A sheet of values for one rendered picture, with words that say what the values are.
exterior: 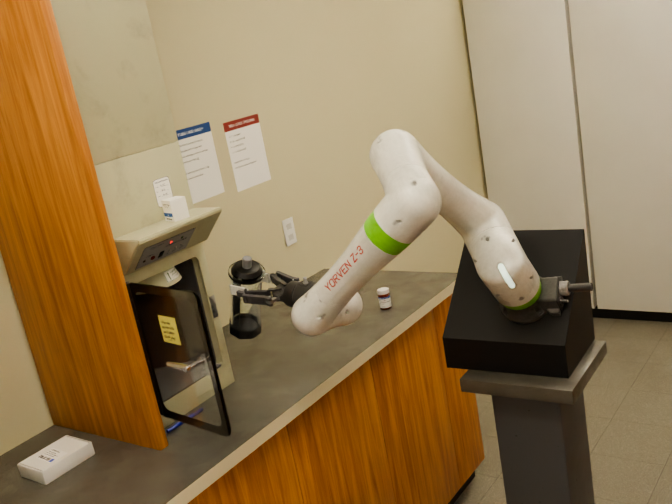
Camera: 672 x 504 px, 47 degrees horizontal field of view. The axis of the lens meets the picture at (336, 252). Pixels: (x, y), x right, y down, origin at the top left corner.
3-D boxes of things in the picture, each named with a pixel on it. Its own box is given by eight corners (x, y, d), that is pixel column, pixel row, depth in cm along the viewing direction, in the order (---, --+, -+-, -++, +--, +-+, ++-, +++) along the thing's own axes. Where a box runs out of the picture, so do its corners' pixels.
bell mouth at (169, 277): (110, 293, 228) (105, 275, 227) (154, 273, 242) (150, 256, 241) (149, 296, 218) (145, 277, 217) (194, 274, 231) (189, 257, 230)
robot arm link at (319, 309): (410, 251, 185) (382, 216, 188) (384, 258, 176) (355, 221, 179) (327, 339, 204) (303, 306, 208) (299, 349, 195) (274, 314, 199)
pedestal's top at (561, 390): (607, 353, 225) (606, 340, 224) (573, 405, 201) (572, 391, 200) (503, 345, 244) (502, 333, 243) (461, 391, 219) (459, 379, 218)
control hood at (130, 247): (118, 276, 208) (108, 240, 205) (202, 239, 232) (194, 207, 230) (146, 277, 201) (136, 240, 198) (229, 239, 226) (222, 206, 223)
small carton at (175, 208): (165, 221, 217) (160, 200, 216) (181, 216, 220) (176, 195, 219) (174, 222, 214) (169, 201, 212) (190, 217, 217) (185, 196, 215)
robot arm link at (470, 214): (504, 203, 219) (393, 108, 184) (526, 245, 209) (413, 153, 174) (468, 230, 224) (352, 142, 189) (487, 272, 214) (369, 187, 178)
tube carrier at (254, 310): (220, 326, 237) (220, 270, 225) (244, 310, 245) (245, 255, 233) (246, 342, 232) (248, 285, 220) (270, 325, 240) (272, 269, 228)
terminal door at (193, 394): (163, 414, 219) (128, 281, 208) (232, 437, 198) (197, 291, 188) (160, 415, 218) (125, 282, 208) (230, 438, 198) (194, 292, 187)
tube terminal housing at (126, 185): (104, 419, 235) (33, 171, 215) (181, 372, 260) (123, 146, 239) (159, 431, 220) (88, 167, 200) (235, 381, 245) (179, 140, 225)
